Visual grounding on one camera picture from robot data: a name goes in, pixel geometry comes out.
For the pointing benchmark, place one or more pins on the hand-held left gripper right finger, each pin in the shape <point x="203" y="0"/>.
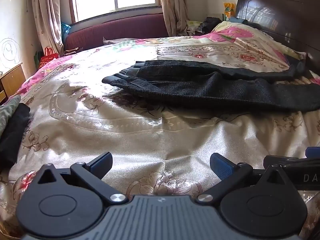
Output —
<point x="220" y="166"/>

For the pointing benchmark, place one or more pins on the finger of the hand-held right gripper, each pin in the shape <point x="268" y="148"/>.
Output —
<point x="313" y="152"/>

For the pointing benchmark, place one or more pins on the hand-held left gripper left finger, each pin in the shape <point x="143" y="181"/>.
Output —
<point x="103" y="163"/>

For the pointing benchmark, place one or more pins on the dark grey pants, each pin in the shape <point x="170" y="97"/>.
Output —
<point x="200" y="90"/>

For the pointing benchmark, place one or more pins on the floral satin bed blanket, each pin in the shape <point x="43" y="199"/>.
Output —
<point x="150" y="135"/>

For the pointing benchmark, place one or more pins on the folded black cloth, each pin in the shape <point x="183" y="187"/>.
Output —
<point x="12" y="135"/>

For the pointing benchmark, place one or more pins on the folded grey cloth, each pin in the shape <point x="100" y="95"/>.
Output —
<point x="8" y="110"/>

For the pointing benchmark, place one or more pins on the brown handbag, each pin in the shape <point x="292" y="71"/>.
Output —
<point x="72" y="51"/>

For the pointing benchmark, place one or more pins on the red shopping bag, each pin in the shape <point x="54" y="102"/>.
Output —
<point x="48" y="56"/>

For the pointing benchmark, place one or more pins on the wooden cabinet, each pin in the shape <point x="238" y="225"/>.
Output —
<point x="15" y="80"/>

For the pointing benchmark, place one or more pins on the beige pillow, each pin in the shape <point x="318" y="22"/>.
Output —
<point x="120" y="41"/>

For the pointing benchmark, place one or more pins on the pink floral quilt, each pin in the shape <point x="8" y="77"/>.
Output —
<point x="237" y="42"/>

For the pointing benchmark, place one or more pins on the maroon sofa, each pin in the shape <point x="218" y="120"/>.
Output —
<point x="112" y="30"/>

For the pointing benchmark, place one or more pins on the blue plastic bag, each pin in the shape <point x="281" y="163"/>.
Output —
<point x="65" y="30"/>

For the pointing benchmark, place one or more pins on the yellow patterned cloth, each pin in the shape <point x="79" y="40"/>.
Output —
<point x="193" y="27"/>

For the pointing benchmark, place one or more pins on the dark clothes pile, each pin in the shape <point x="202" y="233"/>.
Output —
<point x="211" y="25"/>

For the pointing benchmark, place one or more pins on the dark wooden headboard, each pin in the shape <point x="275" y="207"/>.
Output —
<point x="275" y="12"/>

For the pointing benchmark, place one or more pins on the teal cloth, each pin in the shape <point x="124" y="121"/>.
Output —
<point x="237" y="21"/>

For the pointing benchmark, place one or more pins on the yellow package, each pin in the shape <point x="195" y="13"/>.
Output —
<point x="229" y="10"/>

